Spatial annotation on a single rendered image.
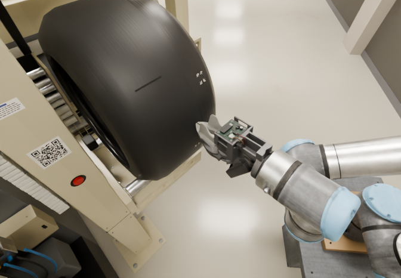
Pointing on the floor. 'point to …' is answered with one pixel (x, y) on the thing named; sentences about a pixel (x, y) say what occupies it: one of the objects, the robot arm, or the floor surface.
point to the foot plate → (157, 240)
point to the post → (89, 195)
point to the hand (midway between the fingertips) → (200, 127)
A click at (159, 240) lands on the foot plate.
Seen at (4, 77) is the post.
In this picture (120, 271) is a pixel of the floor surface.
